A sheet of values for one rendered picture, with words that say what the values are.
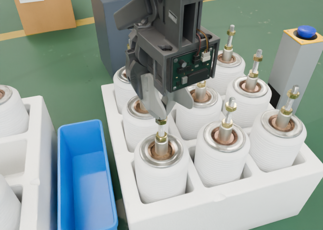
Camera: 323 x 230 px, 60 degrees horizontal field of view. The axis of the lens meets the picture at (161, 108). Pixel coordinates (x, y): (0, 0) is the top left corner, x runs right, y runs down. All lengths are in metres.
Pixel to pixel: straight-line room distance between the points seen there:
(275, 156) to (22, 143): 0.52
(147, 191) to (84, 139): 0.33
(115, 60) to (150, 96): 0.64
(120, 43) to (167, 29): 0.70
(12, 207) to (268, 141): 0.45
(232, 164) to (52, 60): 0.93
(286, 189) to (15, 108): 0.58
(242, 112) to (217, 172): 0.17
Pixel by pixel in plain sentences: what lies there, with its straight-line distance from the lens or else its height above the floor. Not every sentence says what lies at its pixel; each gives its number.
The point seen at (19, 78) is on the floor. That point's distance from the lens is 1.20.
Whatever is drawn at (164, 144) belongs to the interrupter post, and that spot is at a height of 0.28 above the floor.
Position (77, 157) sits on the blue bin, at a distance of 0.83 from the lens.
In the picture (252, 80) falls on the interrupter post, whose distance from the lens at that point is 0.62.
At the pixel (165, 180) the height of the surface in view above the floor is 0.23.
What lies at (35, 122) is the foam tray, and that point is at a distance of 0.69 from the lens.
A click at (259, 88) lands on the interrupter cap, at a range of 0.64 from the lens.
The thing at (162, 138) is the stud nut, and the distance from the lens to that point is 0.45.
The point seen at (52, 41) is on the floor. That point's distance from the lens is 1.41.
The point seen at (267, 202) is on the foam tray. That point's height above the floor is 0.11.
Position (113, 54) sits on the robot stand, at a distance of 1.00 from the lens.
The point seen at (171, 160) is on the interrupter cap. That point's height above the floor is 0.25.
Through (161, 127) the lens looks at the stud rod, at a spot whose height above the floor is 0.31.
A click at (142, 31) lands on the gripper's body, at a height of 0.48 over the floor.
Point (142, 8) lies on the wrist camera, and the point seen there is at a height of 0.50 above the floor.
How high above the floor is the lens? 0.63
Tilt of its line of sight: 42 degrees down
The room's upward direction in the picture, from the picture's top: straight up
